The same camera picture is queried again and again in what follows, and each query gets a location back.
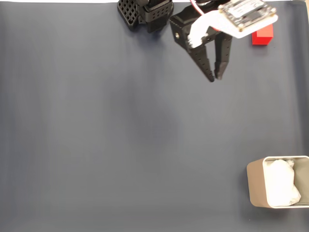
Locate red cube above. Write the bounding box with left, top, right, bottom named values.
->
left=251, top=23, right=275, bottom=46

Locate beige box with white rim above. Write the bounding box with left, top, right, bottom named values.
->
left=246, top=155, right=309, bottom=209

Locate red and white servo wire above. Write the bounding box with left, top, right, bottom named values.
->
left=189, top=0, right=206, bottom=16

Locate blue-grey table mat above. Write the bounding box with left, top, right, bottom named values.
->
left=0, top=1, right=309, bottom=232

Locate crumpled white paper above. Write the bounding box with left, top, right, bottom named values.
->
left=264, top=159, right=302, bottom=207

